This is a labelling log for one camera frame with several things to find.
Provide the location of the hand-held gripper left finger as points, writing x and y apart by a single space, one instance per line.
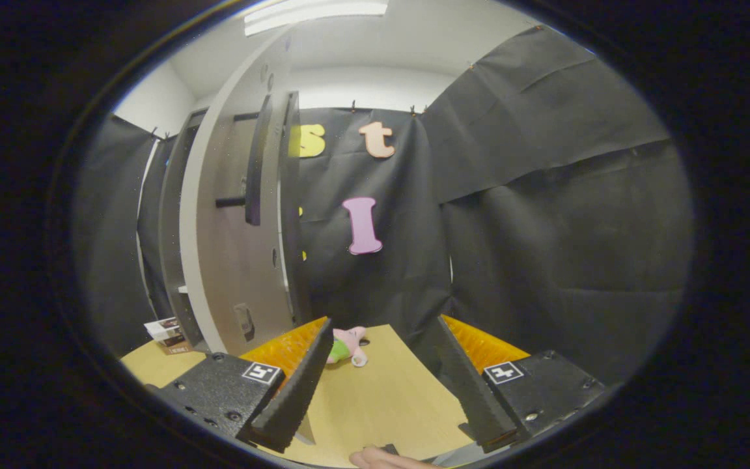
300 391

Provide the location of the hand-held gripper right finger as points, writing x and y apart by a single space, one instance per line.
469 391

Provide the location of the grey shoe cabinet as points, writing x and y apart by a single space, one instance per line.
290 195

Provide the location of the pink plush toy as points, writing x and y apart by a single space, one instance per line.
349 340

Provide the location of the stack of books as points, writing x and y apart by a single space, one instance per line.
165 329

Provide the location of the black backdrop cloth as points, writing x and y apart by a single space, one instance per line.
544 228

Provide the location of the long ceiling light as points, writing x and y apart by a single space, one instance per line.
316 14

